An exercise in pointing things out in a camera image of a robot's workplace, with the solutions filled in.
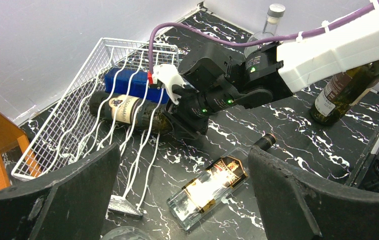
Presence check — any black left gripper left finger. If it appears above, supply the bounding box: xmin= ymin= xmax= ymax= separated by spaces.
xmin=0 ymin=143 xmax=120 ymax=240

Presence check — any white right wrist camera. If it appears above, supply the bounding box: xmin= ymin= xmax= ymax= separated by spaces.
xmin=148 ymin=63 xmax=187 ymax=105

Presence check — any olive green wine bottle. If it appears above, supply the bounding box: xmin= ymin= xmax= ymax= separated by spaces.
xmin=310 ymin=60 xmax=379 ymax=126

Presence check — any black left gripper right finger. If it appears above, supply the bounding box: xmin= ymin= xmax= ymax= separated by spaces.
xmin=248 ymin=145 xmax=379 ymax=240

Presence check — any dark green wine bottle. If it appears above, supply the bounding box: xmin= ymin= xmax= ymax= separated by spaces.
xmin=89 ymin=91 xmax=173 ymax=134

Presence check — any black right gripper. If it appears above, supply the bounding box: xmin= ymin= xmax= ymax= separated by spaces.
xmin=164 ymin=85 xmax=229 ymax=140

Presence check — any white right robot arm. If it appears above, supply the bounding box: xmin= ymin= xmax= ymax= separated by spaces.
xmin=149 ymin=0 xmax=379 ymax=138

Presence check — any white wire wine rack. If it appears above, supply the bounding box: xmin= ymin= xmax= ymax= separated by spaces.
xmin=11 ymin=37 xmax=180 ymax=218

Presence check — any clear glass jar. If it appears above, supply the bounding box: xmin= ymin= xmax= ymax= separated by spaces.
xmin=101 ymin=226 xmax=153 ymax=240

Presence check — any clear square whisky bottle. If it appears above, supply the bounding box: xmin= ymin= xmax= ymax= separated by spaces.
xmin=167 ymin=147 xmax=250 ymax=231

